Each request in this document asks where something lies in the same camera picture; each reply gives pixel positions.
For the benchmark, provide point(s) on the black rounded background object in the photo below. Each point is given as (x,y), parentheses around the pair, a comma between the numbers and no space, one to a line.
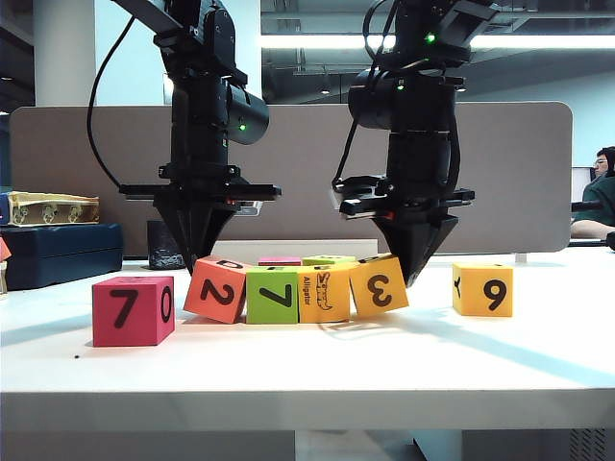
(611,241)

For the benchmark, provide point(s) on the dark blue hard case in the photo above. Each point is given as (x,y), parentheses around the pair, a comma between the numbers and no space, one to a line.
(62,254)

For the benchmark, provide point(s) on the gold ornate gift box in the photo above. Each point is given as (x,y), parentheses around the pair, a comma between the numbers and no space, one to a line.
(53,211)

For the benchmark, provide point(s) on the white divider foot bracket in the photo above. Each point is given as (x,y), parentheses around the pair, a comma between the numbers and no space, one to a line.
(521,259)

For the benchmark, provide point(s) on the orange red paper object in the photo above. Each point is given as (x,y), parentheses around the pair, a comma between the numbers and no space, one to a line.
(4,249)

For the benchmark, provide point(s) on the framed wall sign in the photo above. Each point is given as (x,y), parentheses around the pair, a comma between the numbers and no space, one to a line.
(166,89)

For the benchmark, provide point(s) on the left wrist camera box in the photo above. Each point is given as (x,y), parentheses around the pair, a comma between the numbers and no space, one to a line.
(247,206)

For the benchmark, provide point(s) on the blue flat box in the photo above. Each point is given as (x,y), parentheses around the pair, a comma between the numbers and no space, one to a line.
(4,209)

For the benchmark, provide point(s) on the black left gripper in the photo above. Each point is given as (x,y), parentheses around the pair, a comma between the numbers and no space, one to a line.
(199,173)

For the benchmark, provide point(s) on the large pink block 7 0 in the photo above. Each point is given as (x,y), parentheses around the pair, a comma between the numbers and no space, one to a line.
(130,312)

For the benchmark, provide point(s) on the yellow foam block Y 9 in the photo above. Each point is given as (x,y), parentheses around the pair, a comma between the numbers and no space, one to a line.
(480,290)

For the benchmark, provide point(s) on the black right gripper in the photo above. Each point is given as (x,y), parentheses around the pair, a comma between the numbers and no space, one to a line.
(420,168)

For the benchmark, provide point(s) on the green foam block N 7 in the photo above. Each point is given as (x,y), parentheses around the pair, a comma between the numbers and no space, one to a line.
(329,260)

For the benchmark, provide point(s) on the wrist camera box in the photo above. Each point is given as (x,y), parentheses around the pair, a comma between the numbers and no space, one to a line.
(247,206)
(358,197)

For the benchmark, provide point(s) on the yellow foam block Alligator 6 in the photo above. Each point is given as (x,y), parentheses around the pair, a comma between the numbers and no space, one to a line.
(324,298)

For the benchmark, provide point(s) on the yellow foam block 3 T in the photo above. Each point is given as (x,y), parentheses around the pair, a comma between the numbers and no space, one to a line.
(379,290)

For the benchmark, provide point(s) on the brown grey desk divider panel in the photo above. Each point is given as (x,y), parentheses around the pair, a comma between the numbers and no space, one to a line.
(298,168)

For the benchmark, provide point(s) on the orange foam block number 2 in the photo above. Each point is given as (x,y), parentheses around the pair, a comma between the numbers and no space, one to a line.
(216,293)

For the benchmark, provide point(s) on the seated person in dark top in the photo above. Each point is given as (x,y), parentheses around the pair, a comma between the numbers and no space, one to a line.
(596,201)

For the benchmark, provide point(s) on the beige wooden object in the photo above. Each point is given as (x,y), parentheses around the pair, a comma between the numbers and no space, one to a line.
(3,283)

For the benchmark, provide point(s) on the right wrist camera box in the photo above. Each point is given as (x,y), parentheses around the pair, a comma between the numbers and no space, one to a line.
(358,197)

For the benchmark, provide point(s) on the background computer monitor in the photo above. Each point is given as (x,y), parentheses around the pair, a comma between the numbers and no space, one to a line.
(580,185)

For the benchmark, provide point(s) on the white round column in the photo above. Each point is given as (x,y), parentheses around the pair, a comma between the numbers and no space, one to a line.
(62,53)

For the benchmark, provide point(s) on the green foam block Duck 7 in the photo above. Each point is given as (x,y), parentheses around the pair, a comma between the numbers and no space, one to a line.
(271,298)

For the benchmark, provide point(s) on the black mug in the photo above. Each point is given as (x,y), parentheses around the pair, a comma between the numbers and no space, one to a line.
(161,249)

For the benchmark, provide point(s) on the small pink foam block 0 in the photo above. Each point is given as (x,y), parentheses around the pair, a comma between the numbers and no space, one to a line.
(278,261)

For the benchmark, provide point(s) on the dark grey vented cabinet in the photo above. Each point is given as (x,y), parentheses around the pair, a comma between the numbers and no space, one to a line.
(538,446)

